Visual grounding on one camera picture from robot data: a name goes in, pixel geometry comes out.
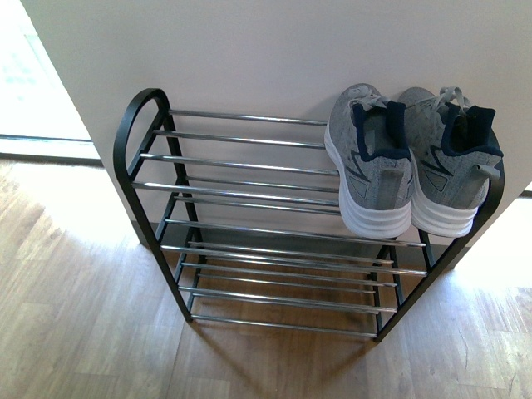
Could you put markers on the grey knit sneaker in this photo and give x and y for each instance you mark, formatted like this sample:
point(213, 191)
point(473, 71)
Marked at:
point(454, 155)
point(365, 139)

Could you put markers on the black metal shoe rack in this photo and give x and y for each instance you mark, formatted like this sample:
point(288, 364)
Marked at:
point(242, 216)

